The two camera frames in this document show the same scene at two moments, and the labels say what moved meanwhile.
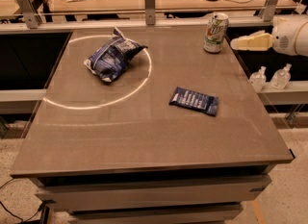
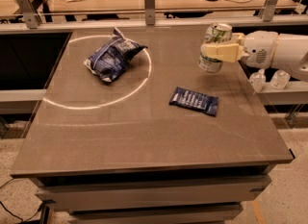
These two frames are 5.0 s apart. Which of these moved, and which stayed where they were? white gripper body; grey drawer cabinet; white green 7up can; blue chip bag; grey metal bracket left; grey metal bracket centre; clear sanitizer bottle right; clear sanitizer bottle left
Moved: white gripper body; white green 7up can
Stayed: grey drawer cabinet; grey metal bracket left; blue chip bag; grey metal bracket centre; clear sanitizer bottle left; clear sanitizer bottle right
